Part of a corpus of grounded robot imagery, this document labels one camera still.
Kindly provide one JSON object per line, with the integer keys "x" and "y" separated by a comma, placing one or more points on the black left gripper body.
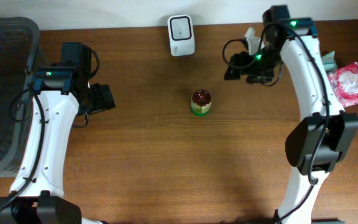
{"x": 98, "y": 98}

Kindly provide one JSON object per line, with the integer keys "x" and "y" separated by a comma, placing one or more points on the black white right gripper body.
{"x": 258, "y": 65}

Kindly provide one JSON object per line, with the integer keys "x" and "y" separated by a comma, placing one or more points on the green lid jar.
{"x": 201, "y": 102}

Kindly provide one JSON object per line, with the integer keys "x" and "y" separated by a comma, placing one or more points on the teal wipes packet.
{"x": 329, "y": 62}

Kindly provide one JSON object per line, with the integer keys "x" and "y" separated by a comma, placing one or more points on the red purple tissue pack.
{"x": 344, "y": 83}

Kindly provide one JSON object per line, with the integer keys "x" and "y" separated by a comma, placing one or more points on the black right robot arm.
{"x": 322, "y": 138}

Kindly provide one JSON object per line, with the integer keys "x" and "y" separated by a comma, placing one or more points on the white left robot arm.
{"x": 60, "y": 93}

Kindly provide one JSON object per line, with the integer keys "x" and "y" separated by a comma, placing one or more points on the white barcode scanner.
{"x": 181, "y": 35}

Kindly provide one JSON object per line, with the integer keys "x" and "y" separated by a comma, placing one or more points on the grey plastic mesh basket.
{"x": 20, "y": 57}

